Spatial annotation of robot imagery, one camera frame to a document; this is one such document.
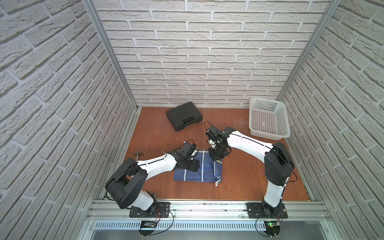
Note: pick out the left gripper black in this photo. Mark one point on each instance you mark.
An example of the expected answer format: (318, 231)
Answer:
(192, 163)

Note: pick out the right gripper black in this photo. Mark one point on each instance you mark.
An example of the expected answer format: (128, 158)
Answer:
(216, 157)

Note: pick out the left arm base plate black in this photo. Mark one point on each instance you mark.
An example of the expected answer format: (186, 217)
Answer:
(151, 212)

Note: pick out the white perforated plastic basket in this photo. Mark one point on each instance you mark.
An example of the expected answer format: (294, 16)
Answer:
(268, 119)

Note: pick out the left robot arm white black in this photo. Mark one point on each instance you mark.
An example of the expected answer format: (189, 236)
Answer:
(125, 186)

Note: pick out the blue checked pillowcase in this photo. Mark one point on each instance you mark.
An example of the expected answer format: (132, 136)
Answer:
(208, 171)

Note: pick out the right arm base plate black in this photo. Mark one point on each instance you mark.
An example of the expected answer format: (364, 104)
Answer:
(263, 210)

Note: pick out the black plastic tool case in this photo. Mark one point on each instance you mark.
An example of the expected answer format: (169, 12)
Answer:
(183, 116)

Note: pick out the hammer with black handle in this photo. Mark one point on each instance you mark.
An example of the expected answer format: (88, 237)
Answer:
(137, 155)

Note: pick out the aluminium frame rail front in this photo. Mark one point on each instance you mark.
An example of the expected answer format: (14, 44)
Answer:
(214, 211)

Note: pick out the left controller board with cables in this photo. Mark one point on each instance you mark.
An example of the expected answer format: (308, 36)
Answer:
(147, 228)

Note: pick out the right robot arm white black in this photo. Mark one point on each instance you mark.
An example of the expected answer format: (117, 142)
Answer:
(278, 163)

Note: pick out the right controller board with cables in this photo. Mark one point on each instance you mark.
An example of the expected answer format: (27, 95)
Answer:
(269, 229)

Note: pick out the controller board with cables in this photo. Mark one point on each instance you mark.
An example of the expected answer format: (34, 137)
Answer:
(147, 228)
(269, 229)

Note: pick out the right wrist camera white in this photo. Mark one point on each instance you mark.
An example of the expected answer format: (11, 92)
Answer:
(212, 143)

